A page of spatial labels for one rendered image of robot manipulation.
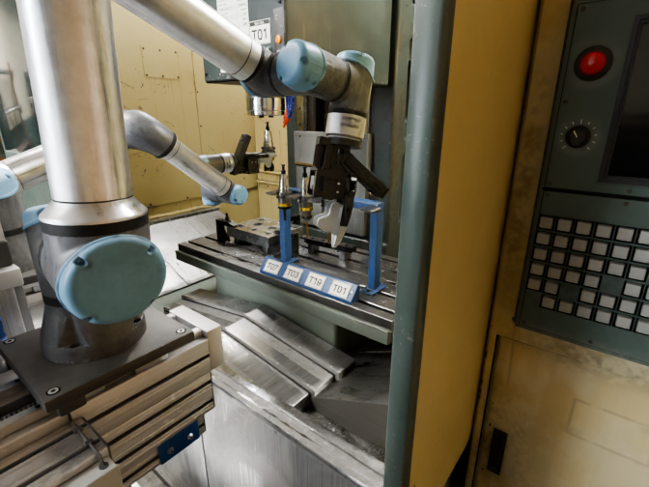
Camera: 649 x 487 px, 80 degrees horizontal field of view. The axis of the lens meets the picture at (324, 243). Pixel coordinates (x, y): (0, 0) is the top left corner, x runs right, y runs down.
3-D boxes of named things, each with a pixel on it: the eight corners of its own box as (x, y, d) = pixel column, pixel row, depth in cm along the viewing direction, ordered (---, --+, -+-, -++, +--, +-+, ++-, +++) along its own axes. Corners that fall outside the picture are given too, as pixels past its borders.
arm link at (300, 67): (259, 88, 68) (304, 103, 76) (300, 85, 60) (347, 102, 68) (265, 41, 66) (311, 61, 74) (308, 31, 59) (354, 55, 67)
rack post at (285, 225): (282, 267, 161) (280, 197, 152) (273, 264, 165) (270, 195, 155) (298, 260, 169) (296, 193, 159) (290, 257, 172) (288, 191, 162)
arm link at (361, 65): (324, 50, 72) (353, 65, 78) (316, 111, 74) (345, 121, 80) (356, 44, 66) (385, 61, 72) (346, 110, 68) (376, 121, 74)
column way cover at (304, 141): (363, 238, 199) (367, 133, 182) (296, 221, 227) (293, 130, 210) (368, 235, 202) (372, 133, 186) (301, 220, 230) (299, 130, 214)
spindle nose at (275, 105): (293, 115, 165) (292, 85, 161) (268, 115, 152) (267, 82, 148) (264, 115, 173) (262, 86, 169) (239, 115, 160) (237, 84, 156)
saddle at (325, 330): (335, 369, 142) (336, 321, 135) (217, 311, 183) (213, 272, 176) (400, 316, 178) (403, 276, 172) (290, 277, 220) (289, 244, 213)
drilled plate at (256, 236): (268, 247, 172) (268, 237, 170) (227, 236, 189) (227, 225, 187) (302, 236, 189) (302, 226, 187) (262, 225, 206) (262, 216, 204)
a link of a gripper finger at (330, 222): (311, 244, 77) (318, 199, 76) (339, 247, 79) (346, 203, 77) (314, 247, 74) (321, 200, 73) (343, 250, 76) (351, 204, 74)
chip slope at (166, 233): (154, 317, 177) (145, 265, 169) (92, 279, 217) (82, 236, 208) (288, 262, 243) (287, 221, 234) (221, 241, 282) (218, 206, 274)
